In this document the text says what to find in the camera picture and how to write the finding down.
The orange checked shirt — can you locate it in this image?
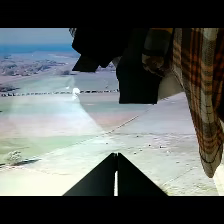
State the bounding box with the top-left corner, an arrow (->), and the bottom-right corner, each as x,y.
141,27 -> 224,179

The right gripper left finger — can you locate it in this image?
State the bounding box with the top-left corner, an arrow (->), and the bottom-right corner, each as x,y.
63,152 -> 118,197

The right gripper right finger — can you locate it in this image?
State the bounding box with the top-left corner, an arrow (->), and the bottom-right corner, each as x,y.
117,152 -> 169,197

